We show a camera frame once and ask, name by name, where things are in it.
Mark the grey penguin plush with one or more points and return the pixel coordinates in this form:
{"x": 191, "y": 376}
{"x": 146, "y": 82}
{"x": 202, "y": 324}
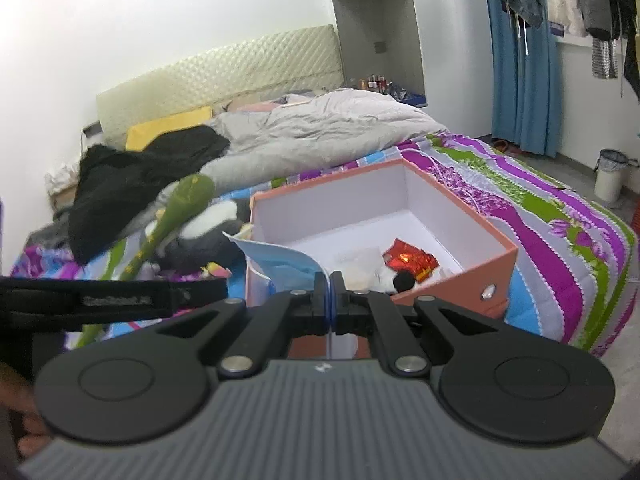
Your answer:
{"x": 204, "y": 239}

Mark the green plush stick toy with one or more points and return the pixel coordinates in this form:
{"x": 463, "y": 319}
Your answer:
{"x": 190, "y": 197}

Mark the white trash bin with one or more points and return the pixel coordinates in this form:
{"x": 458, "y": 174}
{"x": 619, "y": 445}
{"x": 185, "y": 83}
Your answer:
{"x": 610, "y": 170}

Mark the clear printed plastic wrapper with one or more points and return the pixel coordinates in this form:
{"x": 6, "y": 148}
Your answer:
{"x": 360, "y": 268}

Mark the orange cardboard box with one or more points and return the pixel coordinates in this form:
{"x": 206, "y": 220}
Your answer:
{"x": 371, "y": 207}

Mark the person's left hand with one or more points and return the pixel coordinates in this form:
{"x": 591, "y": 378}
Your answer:
{"x": 18, "y": 397}

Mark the blue face mask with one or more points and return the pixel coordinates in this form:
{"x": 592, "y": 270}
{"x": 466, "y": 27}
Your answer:
{"x": 272, "y": 268}

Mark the yellow pillow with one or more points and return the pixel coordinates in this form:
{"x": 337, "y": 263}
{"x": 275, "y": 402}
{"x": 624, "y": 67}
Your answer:
{"x": 140, "y": 136}

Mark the blue curtain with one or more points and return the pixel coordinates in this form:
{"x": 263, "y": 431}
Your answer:
{"x": 527, "y": 100}

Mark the grey duvet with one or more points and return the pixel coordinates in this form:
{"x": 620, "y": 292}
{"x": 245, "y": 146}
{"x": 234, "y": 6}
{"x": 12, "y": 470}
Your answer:
{"x": 310, "y": 134}

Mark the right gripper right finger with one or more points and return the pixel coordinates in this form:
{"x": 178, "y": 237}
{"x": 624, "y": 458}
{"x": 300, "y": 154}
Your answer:
{"x": 374, "y": 316}

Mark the bottles on shelf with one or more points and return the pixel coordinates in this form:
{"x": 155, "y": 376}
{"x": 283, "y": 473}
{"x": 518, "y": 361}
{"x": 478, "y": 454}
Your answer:
{"x": 374, "y": 83}

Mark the small panda plush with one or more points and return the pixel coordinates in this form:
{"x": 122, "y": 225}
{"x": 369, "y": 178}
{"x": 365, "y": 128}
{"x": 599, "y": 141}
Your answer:
{"x": 392, "y": 282}

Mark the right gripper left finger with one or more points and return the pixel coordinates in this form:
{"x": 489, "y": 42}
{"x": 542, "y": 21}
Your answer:
{"x": 282, "y": 318}

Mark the cream padded headboard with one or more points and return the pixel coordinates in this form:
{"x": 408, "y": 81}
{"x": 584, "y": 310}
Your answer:
{"x": 273, "y": 65}

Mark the black clothing pile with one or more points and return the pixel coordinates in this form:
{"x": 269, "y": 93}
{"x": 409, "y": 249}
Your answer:
{"x": 115, "y": 186}

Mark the red snack wrapper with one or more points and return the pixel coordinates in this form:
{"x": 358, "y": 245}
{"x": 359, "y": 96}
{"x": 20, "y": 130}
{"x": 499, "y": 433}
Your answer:
{"x": 402, "y": 256}

